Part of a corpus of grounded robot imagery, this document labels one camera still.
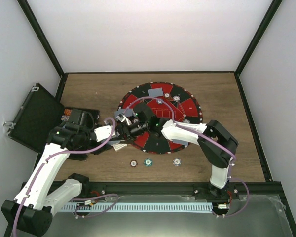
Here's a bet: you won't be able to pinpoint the blue orange chip stack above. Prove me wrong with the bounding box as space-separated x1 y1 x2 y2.
173 158 182 166

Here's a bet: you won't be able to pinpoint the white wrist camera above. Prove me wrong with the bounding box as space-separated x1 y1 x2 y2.
116 114 131 126
94 125 115 142

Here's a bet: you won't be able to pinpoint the teal chip stack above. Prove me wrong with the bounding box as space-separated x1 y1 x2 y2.
144 158 152 166

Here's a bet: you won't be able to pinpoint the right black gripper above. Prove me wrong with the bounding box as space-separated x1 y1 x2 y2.
113 121 149 144

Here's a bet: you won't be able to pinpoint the brown 100 chip stack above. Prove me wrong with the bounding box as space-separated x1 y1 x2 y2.
130 160 138 167

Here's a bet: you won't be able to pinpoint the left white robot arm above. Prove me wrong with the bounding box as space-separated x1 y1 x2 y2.
1 109 116 237

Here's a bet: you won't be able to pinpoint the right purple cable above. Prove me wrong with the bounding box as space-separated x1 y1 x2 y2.
120 96 250 219

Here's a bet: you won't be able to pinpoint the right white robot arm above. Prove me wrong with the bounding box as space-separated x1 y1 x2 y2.
115 103 239 199

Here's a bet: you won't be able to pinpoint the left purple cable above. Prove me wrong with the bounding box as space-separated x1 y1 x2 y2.
12 117 119 237

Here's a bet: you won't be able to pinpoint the perforated light blue rail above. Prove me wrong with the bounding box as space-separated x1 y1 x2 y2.
60 202 213 214

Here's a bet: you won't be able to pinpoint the blue white chip seat seven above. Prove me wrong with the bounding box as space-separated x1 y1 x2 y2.
173 95 180 102

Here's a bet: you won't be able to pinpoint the black front mounting rail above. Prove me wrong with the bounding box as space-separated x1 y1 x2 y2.
83 181 284 201

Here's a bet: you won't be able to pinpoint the round red black poker mat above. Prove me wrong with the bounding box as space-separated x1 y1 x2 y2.
118 82 203 154

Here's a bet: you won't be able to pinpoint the purple cable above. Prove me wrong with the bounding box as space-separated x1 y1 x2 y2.
120 96 250 219
12 117 119 237

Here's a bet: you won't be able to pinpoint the black poker chip case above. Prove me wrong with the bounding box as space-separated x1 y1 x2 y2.
7 83 100 160

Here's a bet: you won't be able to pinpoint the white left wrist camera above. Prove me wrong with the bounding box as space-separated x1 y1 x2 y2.
94 125 115 142

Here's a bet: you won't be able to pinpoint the blue playing card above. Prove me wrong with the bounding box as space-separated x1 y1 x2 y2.
148 88 164 97
114 108 133 119

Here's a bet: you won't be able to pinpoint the chips in case top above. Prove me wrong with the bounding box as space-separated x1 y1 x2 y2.
61 109 72 121

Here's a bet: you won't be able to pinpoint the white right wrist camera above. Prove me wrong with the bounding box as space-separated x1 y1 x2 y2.
116 114 131 126

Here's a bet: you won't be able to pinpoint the blue card seat ten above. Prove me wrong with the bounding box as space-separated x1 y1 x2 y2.
172 139 189 147

